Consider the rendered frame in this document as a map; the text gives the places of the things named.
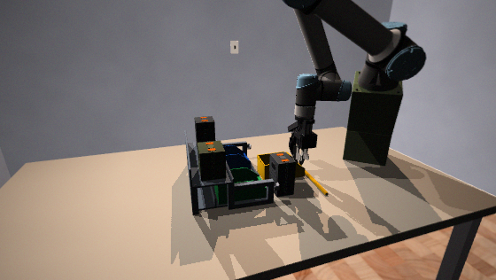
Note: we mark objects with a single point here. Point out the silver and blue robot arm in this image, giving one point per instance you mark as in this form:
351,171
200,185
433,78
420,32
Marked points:
386,44

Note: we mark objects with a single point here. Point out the yellow bar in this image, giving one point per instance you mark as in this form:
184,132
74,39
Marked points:
316,183

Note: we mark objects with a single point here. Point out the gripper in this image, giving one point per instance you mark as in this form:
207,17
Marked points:
302,139

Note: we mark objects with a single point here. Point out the yellow bin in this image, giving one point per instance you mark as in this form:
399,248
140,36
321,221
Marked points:
263,167

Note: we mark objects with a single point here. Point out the green open bin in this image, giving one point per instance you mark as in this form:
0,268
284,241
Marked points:
241,175

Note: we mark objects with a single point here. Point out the grey bin rack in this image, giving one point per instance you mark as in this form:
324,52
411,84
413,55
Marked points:
201,191

